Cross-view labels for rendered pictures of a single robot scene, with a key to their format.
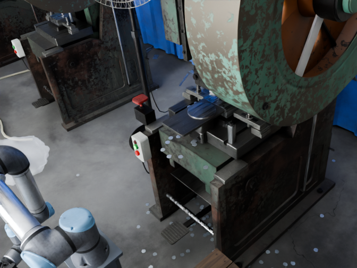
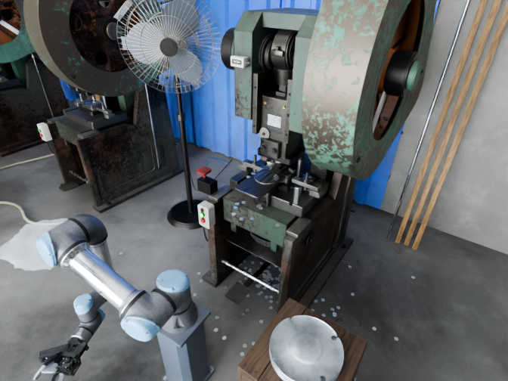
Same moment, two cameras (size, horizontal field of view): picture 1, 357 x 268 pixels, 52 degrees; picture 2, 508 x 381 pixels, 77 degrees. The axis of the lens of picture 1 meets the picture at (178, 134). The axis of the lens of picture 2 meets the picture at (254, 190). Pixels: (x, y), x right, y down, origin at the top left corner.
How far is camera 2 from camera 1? 42 cm
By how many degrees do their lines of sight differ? 17
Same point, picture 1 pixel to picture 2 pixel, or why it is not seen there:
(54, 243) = (158, 305)
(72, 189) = (118, 267)
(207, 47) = (323, 107)
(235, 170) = (303, 226)
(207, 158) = (276, 218)
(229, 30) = (353, 91)
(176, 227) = (237, 289)
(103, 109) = (134, 191)
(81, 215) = (178, 276)
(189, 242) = (246, 302)
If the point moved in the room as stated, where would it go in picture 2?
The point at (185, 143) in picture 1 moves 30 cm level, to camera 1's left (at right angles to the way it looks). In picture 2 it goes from (252, 207) to (193, 218)
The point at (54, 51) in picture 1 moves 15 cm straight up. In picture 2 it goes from (91, 134) to (86, 114)
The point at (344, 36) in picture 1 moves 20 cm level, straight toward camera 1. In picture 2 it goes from (385, 113) to (394, 130)
